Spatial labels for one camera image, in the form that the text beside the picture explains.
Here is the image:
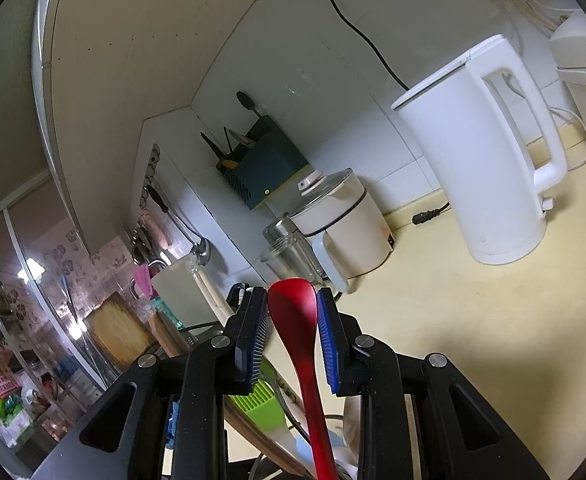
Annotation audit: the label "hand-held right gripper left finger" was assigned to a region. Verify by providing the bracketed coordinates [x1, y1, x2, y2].
[33, 286, 270, 480]

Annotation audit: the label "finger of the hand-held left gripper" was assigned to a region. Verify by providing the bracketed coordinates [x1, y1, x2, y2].
[169, 399, 182, 454]

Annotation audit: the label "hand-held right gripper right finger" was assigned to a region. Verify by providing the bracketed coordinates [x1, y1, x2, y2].
[315, 287, 551, 480]

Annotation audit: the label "red plastic spoon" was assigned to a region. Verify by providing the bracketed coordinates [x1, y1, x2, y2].
[267, 277, 341, 480]

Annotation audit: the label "green silicone basting brush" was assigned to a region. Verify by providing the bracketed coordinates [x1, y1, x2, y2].
[229, 360, 287, 431]

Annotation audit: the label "paper wooden chopsticks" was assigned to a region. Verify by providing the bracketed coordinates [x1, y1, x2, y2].
[193, 265, 308, 478]

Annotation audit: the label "clear ribbed drinking glass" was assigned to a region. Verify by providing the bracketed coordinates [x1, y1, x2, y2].
[223, 360, 364, 480]

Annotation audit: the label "glass blender jar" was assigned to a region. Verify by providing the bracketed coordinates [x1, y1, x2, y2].
[262, 212, 330, 287]

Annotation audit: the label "wooden cutting board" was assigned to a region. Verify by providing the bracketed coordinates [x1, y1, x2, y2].
[83, 292, 160, 369]

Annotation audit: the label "beige electric cooking pot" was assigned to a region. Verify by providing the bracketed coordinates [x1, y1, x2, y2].
[287, 167, 394, 293]

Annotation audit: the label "pink hanging item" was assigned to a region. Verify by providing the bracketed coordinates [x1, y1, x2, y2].
[142, 210, 167, 252]

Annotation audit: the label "dark green utensil holder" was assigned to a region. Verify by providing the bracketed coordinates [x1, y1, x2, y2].
[200, 115, 310, 211]

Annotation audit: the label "white electric kettle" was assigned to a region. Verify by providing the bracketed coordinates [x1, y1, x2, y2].
[390, 34, 568, 266]

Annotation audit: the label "black handled metal ladle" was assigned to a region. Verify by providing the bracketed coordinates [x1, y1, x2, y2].
[145, 185, 212, 267]

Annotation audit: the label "white wall hook rail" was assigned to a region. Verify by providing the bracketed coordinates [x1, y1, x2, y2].
[135, 142, 162, 212]

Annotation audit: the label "cream wall cabinet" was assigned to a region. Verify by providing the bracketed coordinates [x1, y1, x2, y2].
[32, 0, 304, 257]

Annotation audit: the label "white power cords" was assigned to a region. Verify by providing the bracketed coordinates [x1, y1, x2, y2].
[457, 0, 586, 172]

